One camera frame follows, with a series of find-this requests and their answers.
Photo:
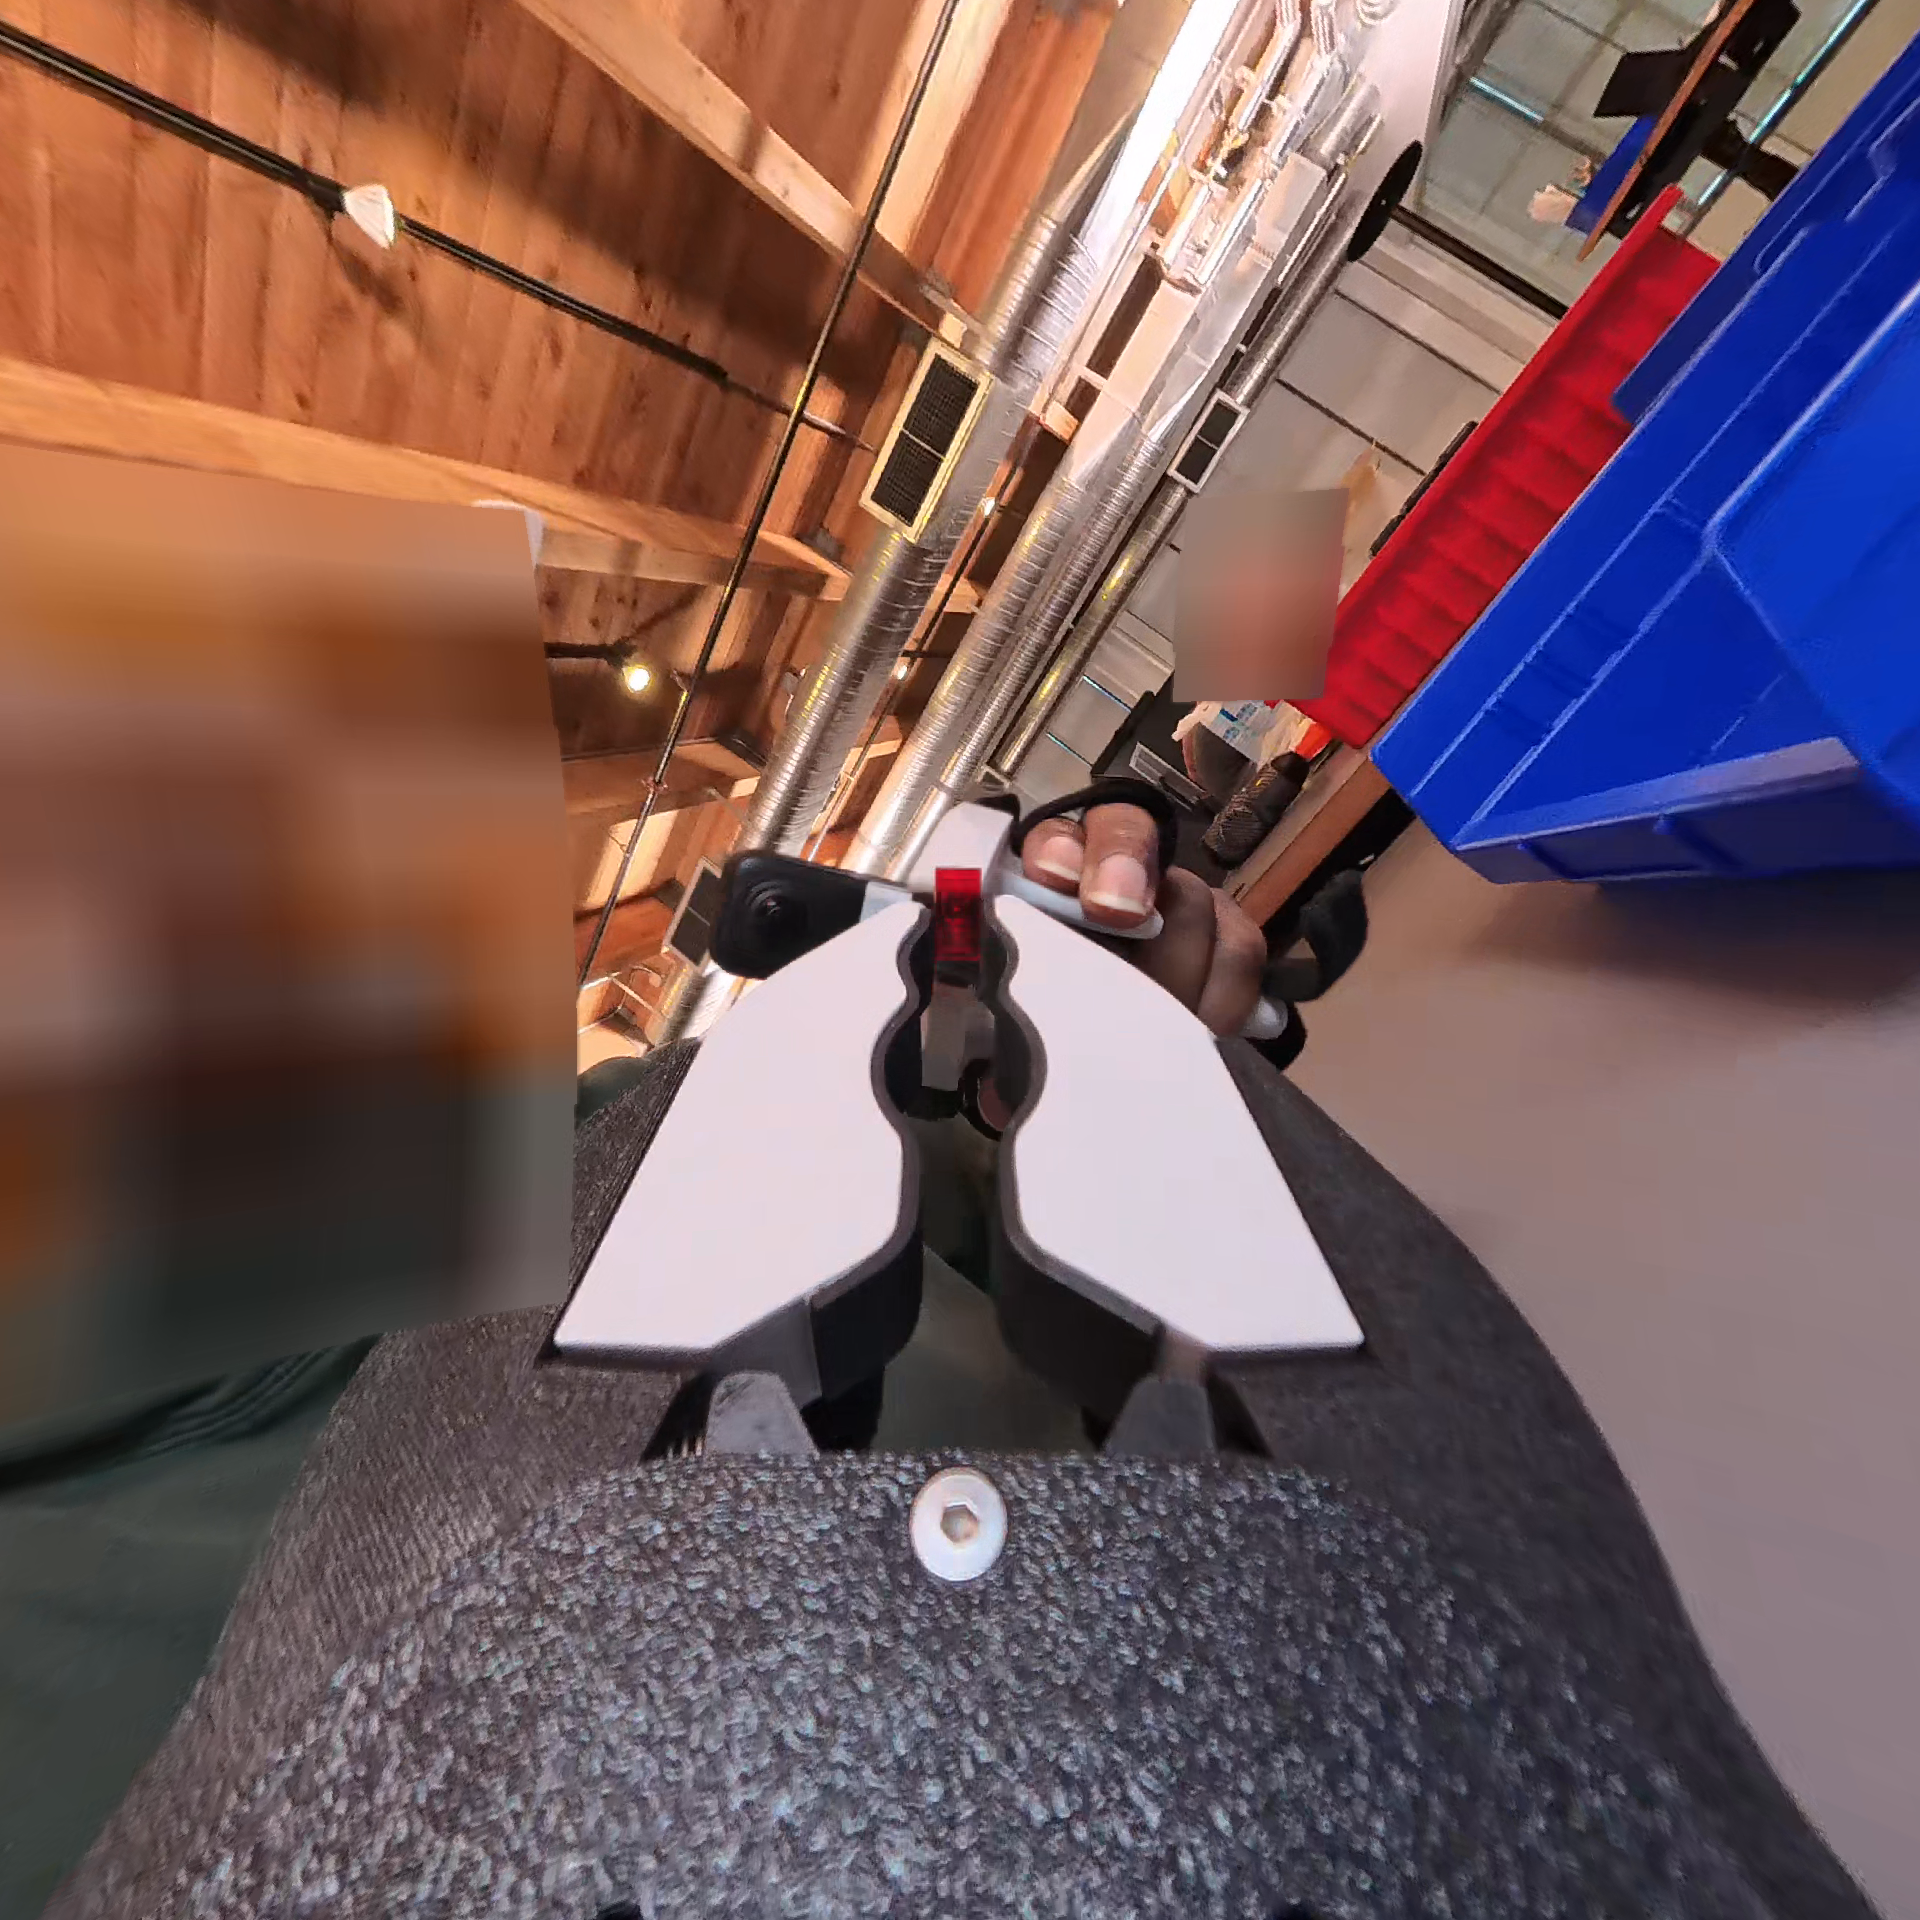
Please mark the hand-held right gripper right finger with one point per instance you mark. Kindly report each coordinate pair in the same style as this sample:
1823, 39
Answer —
1170, 1200

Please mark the small red brick assembly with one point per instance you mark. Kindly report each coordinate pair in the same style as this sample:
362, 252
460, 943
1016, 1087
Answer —
956, 916

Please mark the wooden background table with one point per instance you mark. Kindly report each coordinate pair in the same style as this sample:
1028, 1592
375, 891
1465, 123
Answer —
1316, 836

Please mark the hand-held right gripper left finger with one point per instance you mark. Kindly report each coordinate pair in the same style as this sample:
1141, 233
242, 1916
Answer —
751, 1200

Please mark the person's torso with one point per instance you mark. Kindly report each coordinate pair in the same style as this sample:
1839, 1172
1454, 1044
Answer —
121, 1680

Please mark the large blue plastic bin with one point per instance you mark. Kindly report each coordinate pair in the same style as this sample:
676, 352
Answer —
1710, 603

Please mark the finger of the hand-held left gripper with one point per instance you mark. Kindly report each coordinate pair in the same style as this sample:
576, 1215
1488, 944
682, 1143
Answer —
956, 841

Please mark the red plastic bin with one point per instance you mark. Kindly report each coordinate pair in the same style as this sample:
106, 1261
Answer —
1500, 511

